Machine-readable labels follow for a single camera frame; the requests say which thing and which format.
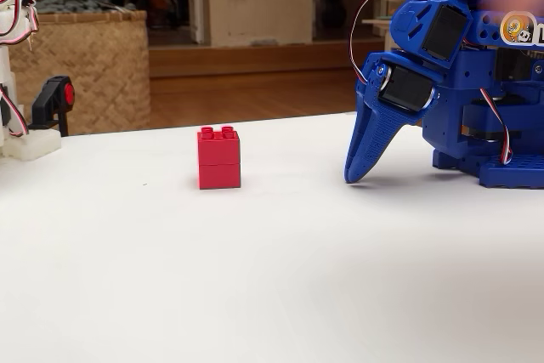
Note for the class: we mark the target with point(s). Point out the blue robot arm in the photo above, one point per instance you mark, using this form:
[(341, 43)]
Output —
[(480, 125)]

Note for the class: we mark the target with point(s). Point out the red lego brick stack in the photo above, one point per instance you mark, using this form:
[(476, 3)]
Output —
[(219, 159)]

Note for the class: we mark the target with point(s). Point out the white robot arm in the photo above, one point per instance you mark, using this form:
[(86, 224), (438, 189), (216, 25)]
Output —
[(13, 18)]

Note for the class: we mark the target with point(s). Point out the woven wicker basket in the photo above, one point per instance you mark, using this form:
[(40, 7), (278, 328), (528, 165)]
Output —
[(98, 69)]

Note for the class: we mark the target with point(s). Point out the black clamp with red knob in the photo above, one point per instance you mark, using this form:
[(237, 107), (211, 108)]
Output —
[(53, 101)]

